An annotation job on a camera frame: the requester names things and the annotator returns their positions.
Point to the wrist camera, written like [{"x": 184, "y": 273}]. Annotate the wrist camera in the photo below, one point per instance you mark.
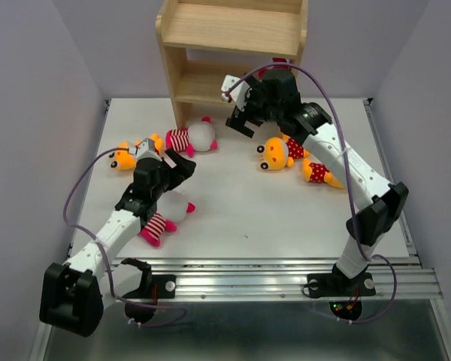
[
  {"x": 146, "y": 149},
  {"x": 232, "y": 92}
]

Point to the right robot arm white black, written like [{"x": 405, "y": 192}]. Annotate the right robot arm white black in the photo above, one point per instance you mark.
[{"x": 375, "y": 202}]

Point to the orange plush at left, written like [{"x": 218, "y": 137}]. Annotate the orange plush at left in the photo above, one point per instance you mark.
[{"x": 124, "y": 161}]

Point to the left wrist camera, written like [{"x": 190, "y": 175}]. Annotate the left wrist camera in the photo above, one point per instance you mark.
[{"x": 146, "y": 149}]

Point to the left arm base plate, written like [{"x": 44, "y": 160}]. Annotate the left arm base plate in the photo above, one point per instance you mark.
[{"x": 146, "y": 287}]

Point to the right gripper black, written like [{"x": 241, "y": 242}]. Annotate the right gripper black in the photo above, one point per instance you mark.
[{"x": 237, "y": 122}]

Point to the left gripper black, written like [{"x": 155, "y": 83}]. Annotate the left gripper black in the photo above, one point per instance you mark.
[{"x": 184, "y": 168}]

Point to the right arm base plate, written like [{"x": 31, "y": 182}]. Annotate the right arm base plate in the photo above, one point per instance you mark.
[{"x": 333, "y": 285}]

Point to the orange plush facing up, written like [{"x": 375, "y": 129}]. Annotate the orange plush facing up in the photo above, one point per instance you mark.
[{"x": 280, "y": 152}]

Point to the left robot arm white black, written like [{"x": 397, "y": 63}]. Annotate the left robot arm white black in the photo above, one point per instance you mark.
[{"x": 71, "y": 298}]

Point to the aluminium mounting rail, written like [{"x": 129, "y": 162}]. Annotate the aluminium mounting rail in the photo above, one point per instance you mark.
[{"x": 260, "y": 280}]

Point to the orange plush far right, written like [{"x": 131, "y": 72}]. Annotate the orange plush far right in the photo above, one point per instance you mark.
[{"x": 316, "y": 172}]

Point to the wooden shelf unit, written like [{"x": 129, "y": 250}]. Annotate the wooden shelf unit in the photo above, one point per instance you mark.
[{"x": 200, "y": 41}]

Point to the orange plush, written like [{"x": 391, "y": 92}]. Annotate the orange plush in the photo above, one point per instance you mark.
[
  {"x": 124, "y": 161},
  {"x": 316, "y": 172}
]

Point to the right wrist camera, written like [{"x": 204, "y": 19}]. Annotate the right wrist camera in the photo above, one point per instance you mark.
[{"x": 232, "y": 92}]

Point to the white pink plush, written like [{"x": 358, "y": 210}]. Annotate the white pink plush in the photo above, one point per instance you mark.
[
  {"x": 172, "y": 208},
  {"x": 281, "y": 63},
  {"x": 198, "y": 137}
]

